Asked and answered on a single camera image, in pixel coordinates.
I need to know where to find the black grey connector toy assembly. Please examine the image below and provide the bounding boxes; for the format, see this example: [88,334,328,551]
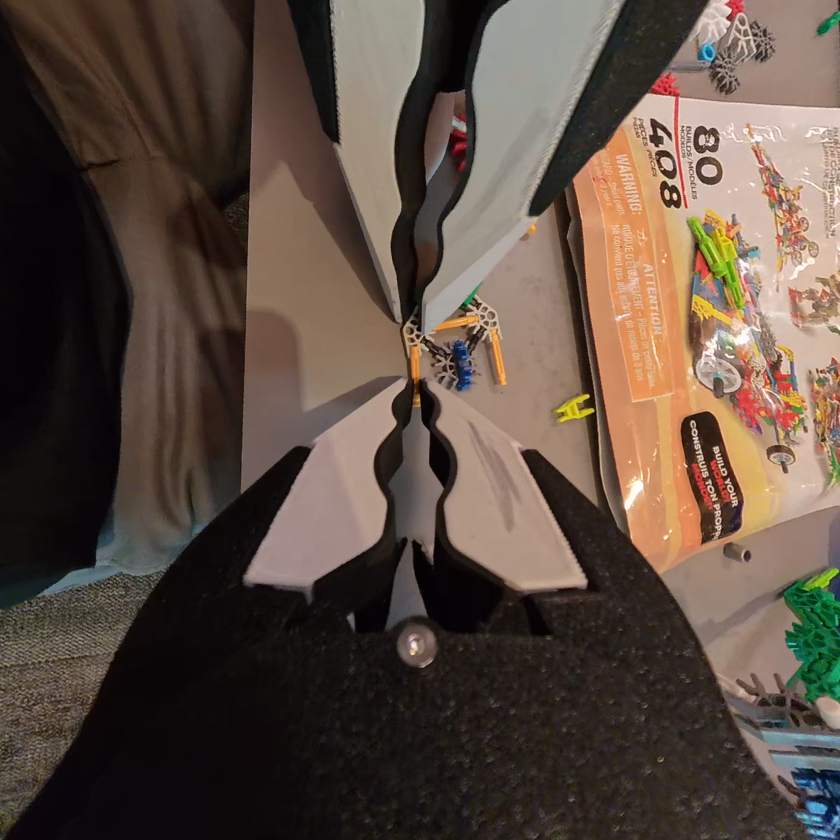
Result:
[722,676,840,840]

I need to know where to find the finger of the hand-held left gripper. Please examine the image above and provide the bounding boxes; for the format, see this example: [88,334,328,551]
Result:
[415,0,627,337]
[328,0,427,324]

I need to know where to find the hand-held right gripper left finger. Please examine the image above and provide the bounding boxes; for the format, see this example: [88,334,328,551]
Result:
[243,377,409,631]

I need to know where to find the small multicolour toy assembly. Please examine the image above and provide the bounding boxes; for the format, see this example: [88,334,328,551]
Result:
[400,295,509,395]

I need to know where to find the pile of toy connectors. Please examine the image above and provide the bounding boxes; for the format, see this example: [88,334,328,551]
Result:
[689,0,777,96]

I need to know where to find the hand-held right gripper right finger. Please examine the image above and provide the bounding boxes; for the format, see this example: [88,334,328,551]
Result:
[420,379,589,631]

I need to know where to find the construction toy set plastic bag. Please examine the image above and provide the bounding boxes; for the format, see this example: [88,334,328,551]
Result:
[564,92,840,577]

